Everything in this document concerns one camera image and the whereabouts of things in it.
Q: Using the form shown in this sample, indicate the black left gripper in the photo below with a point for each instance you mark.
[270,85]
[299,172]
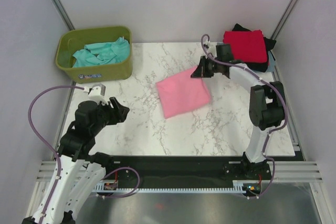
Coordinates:
[118,113]

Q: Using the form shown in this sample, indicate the teal t shirt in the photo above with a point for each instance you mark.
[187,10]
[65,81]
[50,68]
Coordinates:
[102,53]

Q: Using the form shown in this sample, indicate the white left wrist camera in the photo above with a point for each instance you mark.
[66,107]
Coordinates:
[96,93]

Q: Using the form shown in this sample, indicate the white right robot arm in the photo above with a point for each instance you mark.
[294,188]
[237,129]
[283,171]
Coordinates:
[267,105]

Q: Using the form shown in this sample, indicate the aluminium extrusion rail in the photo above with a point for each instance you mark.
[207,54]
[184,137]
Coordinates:
[285,172]

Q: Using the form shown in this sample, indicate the right aluminium frame post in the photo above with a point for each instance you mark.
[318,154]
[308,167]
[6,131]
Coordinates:
[284,18]

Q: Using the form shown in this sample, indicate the olive green plastic bin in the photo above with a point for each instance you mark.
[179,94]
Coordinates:
[76,40]

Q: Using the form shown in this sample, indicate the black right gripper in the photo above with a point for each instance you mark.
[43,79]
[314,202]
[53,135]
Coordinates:
[201,72]

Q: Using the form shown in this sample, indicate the pink t shirt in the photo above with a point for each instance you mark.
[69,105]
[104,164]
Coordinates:
[180,93]

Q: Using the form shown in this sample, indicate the white slotted cable duct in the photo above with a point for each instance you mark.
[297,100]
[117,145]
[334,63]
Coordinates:
[105,188]

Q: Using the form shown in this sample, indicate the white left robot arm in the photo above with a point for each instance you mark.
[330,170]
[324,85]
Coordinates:
[76,172]

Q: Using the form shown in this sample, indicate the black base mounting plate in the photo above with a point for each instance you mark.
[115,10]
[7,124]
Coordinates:
[185,171]

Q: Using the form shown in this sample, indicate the black folded t shirt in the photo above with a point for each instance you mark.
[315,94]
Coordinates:
[269,43]

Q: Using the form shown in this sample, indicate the red folded t shirt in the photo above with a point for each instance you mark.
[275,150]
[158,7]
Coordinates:
[247,46]

